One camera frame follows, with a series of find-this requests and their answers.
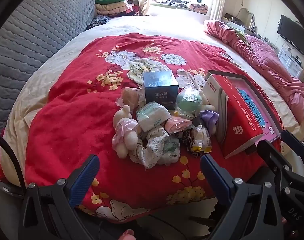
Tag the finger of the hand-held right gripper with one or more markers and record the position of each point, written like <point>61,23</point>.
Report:
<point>272,155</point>
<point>294,142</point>

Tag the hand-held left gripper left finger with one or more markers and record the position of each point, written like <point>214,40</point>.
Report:
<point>84,180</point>

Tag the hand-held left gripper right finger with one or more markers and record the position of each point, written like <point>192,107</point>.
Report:
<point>214,177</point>

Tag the leopard print cloth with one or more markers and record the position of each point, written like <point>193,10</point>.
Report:
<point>188,142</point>

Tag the green printed diaper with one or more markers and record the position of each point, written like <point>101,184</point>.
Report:
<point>170,150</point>

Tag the white plush toy pink ribbon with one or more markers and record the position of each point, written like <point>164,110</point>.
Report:
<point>127,140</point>

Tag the white plush toy purple bow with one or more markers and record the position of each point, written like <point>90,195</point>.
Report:
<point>209,118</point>

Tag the pink packet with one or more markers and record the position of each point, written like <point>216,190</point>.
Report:
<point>179,125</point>

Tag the floral fabric scrunchie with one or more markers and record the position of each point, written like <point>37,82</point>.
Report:
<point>144,152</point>

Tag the green plush ball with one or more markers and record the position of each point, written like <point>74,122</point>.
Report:
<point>189,102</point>

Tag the dark cardboard tray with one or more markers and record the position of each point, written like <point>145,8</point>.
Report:
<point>227,72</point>

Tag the peach plush ball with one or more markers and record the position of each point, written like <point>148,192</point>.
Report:
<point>129,97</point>

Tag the bundle of yellow white sachets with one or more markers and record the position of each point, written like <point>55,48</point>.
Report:
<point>202,141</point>

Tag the red floral blanket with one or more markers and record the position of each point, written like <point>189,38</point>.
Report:
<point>67,120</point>

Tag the white cabinet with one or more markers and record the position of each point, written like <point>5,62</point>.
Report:
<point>289,63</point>

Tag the pink quilt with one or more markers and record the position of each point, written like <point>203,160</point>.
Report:
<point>267,62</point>

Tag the dark blue box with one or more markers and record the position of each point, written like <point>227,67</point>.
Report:
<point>162,92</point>

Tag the black television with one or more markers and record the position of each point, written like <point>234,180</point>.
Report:
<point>292,33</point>

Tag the green cloth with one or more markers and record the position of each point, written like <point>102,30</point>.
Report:
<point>240,33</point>

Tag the vanity mirror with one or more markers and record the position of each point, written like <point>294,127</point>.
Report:
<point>246,17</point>

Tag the grey quilted headboard cover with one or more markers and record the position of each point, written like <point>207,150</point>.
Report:
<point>29,35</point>

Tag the dark patterned pillow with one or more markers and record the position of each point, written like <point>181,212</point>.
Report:
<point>98,21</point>

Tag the patterned cushion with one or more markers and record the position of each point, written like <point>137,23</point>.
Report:
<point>198,7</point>

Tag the stack of folded blankets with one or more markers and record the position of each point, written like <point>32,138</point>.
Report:
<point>112,7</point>

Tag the dark clothes pile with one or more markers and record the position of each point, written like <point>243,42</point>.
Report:
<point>177,1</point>

